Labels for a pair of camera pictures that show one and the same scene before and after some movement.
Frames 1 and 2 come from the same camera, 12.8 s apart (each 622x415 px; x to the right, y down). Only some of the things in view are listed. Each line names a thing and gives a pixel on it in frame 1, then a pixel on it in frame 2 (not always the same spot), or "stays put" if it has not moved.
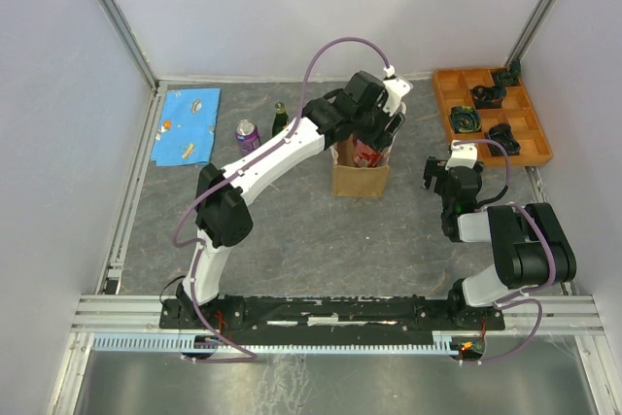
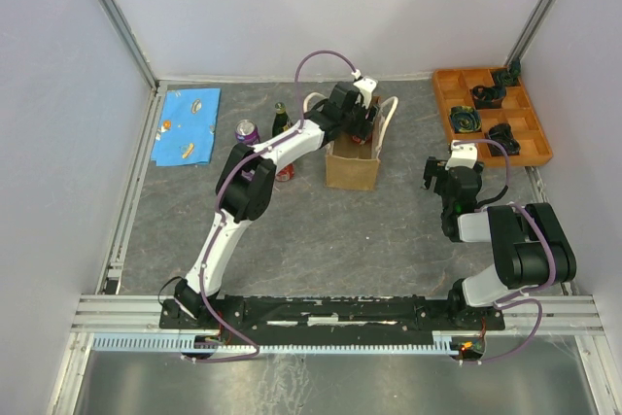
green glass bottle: [281, 118] stays put
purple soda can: [248, 136] stays put
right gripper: [431, 168] stays put
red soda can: [364, 156] to [286, 174]
